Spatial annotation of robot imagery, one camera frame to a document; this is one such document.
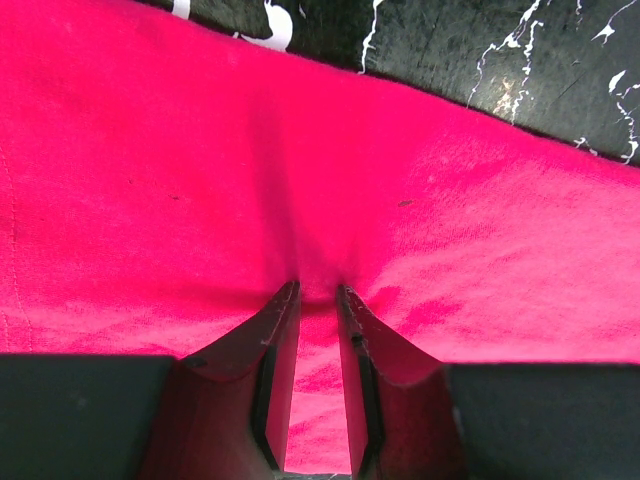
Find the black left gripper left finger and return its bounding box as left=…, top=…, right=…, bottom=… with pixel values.
left=1, top=281, right=300, bottom=479

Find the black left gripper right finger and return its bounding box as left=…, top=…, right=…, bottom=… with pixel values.
left=336, top=286, right=639, bottom=479

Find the pink t shirt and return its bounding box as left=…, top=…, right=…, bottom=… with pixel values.
left=1, top=1, right=639, bottom=472

